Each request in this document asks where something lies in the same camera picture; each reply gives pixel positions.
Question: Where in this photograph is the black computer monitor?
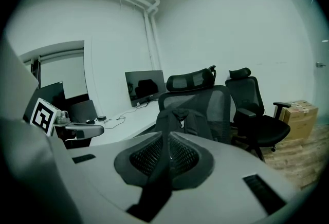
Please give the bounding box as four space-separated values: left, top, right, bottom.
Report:
23 81 67 124
124 70 167 108

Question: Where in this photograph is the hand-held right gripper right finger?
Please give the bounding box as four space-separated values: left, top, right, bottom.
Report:
168 131 214 191

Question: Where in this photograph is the thin desk cable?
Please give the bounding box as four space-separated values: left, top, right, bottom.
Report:
103 111 135 130

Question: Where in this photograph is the white desk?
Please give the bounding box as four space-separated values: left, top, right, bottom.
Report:
88 101 167 147

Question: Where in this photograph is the brown cardboard box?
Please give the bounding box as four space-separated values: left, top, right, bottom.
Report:
273 100 309 121
282 104 319 141

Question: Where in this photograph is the window with white blind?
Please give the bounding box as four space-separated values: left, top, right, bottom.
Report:
19 40 89 102

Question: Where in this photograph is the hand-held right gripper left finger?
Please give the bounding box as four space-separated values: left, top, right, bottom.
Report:
114 132 164 188

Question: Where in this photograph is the black mesh office chair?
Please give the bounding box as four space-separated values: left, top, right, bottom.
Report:
158 65 232 145
225 67 291 162

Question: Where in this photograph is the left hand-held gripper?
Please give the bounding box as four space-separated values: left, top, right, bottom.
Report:
29 97 105 140

